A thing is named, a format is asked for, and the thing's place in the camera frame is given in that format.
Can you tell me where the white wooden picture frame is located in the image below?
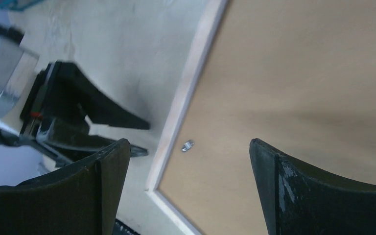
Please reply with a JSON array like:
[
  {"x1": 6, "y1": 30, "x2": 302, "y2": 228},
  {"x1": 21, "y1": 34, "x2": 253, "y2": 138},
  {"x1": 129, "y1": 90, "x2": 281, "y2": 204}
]
[{"x1": 145, "y1": 0, "x2": 228, "y2": 235}]

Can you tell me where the brown cardboard backing board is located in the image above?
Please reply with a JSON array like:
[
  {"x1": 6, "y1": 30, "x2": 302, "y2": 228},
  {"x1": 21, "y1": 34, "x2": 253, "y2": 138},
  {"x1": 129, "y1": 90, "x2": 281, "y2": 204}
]
[{"x1": 158, "y1": 0, "x2": 376, "y2": 235}]

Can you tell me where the small metal retaining clip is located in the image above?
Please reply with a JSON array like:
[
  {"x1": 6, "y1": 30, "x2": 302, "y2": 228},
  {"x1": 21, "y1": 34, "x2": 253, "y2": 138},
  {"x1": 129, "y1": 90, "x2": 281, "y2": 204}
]
[{"x1": 181, "y1": 140, "x2": 195, "y2": 152}]

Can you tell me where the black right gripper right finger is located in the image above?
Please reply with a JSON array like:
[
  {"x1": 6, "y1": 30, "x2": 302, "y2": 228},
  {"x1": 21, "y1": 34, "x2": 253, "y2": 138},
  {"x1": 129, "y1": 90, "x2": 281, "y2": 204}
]
[{"x1": 249, "y1": 139, "x2": 376, "y2": 235}]

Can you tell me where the dark network switch box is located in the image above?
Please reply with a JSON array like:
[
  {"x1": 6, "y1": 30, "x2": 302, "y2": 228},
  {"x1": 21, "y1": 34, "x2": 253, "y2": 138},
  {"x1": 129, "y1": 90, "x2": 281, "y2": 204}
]
[{"x1": 0, "y1": 0, "x2": 44, "y2": 12}]

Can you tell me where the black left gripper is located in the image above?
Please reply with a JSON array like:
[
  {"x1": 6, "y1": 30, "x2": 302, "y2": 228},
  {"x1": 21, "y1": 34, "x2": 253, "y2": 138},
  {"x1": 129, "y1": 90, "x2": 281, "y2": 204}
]
[{"x1": 0, "y1": 61, "x2": 150, "y2": 163}]

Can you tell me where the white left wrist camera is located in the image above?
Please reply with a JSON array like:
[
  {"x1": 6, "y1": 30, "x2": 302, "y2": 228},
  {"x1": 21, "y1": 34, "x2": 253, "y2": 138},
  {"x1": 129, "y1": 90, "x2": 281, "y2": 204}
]
[{"x1": 0, "y1": 25, "x2": 39, "y2": 118}]

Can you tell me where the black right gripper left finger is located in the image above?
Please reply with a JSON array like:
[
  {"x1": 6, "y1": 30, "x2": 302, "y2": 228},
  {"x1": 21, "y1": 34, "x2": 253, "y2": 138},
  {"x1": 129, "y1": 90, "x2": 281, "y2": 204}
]
[{"x1": 0, "y1": 139, "x2": 130, "y2": 235}]

